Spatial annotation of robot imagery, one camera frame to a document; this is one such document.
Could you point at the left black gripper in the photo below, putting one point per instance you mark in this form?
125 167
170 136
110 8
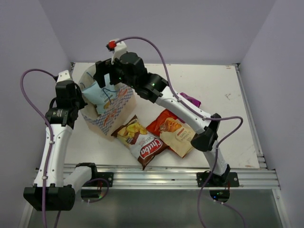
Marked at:
82 102

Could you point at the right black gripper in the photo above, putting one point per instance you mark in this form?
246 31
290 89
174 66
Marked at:
102 68

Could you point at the light blue cassava chips bag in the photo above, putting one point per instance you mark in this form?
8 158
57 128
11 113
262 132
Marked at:
101 98

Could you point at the blue patterned paper bag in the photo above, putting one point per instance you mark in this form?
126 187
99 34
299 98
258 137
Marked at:
115 115

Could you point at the brown Chuba cassava chips bag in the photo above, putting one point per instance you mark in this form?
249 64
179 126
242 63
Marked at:
142 144

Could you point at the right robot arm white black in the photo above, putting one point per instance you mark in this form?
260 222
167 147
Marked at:
154 88

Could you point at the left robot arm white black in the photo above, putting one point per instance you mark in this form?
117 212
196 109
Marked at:
51 191

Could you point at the orange cream cassava chips bag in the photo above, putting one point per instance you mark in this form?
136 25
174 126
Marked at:
174 133

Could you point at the purple snack packet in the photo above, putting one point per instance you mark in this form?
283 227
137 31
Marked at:
193 100

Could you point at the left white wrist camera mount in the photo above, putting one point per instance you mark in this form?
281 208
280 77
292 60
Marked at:
64 76

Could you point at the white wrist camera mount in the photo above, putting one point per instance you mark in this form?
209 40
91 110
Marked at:
118 48
64 76

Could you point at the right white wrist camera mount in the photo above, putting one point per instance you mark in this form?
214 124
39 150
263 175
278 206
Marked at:
118 48

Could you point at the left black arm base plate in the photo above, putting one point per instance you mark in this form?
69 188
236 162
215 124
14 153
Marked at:
106 176

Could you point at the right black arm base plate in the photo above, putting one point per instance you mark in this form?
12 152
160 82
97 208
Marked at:
228 179

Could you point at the aluminium mounting rail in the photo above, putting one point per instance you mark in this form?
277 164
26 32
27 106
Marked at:
178 178

